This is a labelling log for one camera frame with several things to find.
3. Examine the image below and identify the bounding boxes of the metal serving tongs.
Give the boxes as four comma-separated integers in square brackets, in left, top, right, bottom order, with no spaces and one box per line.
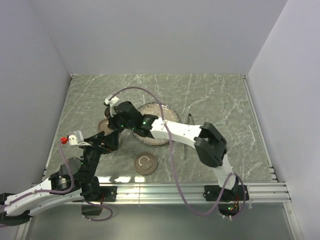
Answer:
[183,113,195,160]

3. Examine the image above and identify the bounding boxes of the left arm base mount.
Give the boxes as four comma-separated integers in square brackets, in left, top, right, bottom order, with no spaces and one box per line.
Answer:
[97,185,118,203]

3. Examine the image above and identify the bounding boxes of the brown lid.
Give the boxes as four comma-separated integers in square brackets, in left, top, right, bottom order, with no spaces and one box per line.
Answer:
[97,118,113,133]
[134,152,158,175]

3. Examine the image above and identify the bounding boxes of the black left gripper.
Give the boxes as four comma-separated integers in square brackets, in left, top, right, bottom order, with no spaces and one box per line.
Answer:
[78,128,120,182]

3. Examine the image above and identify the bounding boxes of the far steel lunch tin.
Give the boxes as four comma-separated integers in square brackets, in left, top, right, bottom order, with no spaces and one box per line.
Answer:
[104,105,111,119]

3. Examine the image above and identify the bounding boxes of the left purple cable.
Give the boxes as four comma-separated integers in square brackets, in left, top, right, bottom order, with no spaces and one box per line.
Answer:
[0,142,113,227]

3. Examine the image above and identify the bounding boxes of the steel lunch tin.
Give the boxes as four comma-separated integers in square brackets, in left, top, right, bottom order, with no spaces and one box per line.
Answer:
[115,132,123,149]
[104,105,111,119]

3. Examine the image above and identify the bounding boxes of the circuit board with led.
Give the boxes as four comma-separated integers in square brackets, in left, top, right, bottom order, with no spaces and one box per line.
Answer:
[218,204,240,218]

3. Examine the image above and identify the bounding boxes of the near steel lunch tin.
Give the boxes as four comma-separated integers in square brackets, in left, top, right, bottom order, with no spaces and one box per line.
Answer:
[115,132,123,149]

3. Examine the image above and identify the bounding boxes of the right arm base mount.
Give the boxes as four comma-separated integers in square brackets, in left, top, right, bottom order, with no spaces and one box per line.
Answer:
[202,184,250,203]

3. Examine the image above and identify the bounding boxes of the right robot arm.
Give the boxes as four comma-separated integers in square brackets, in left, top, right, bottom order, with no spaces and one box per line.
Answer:
[104,97,240,202]

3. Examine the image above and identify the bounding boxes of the speckled ceramic plate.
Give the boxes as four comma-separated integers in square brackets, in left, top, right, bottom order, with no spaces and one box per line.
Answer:
[132,102,180,146]

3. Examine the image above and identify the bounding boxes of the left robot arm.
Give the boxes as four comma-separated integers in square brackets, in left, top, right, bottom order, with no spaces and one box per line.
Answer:
[0,130,120,227]

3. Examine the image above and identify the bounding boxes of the aluminium frame rail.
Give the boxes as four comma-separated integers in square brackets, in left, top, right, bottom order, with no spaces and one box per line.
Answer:
[27,182,292,206]

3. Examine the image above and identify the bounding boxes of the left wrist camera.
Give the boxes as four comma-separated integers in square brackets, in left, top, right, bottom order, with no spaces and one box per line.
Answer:
[60,130,87,146]

